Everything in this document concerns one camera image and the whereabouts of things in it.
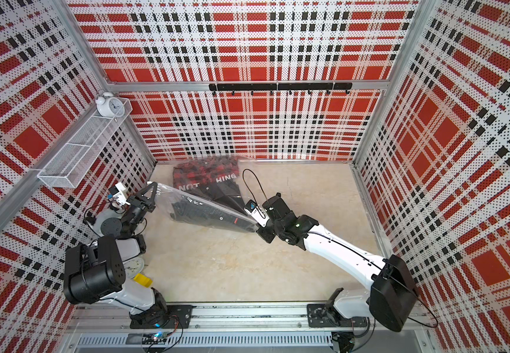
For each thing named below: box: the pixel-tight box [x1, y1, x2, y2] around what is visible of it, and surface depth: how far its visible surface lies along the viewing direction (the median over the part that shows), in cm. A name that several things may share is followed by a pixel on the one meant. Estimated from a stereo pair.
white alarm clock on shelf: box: [95, 91, 125, 117], surface depth 83 cm
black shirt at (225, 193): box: [181, 177, 248, 215], surface depth 109 cm
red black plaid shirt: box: [172, 157, 240, 191], surface depth 116 cm
